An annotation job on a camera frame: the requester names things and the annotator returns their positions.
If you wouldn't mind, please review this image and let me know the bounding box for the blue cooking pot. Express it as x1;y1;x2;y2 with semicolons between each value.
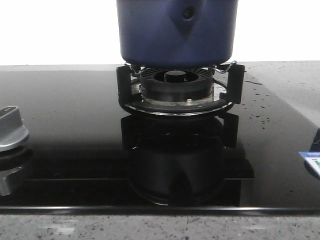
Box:
116;0;238;69

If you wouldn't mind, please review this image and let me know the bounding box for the black pot support grate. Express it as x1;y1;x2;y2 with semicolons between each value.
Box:
116;61;245;117

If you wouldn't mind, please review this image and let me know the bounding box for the black gas burner head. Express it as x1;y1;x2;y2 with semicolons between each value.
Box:
140;68;213;102

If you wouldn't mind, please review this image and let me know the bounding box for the black glass stove top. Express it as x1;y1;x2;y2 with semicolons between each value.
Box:
0;70;320;216

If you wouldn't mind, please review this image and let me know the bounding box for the silver stove control knob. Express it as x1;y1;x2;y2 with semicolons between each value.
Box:
0;106;29;152

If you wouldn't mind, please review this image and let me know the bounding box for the blue energy label sticker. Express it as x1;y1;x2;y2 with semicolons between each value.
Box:
299;151;320;180

